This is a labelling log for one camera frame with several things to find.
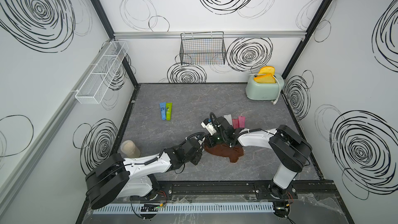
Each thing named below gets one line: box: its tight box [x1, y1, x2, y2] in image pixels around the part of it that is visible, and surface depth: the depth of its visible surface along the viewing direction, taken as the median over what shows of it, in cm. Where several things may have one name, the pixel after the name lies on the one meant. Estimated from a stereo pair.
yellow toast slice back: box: [258, 65, 276, 76], surface depth 101 cm
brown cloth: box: [203, 142, 245, 163], surface depth 86 cm
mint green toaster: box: [245, 74, 285, 101], surface depth 102 cm
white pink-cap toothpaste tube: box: [223, 114, 234, 127], surface depth 101 cm
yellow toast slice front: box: [253, 73, 277, 84], surface depth 100 cm
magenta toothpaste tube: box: [238, 116, 247, 129], surface depth 100 cm
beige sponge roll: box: [120, 140, 141, 159], surface depth 80 cm
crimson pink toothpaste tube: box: [232, 118, 239, 130], surface depth 99 cm
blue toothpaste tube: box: [159, 101, 167, 121], surface depth 104 cm
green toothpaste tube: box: [165, 102, 173, 121], surface depth 104 cm
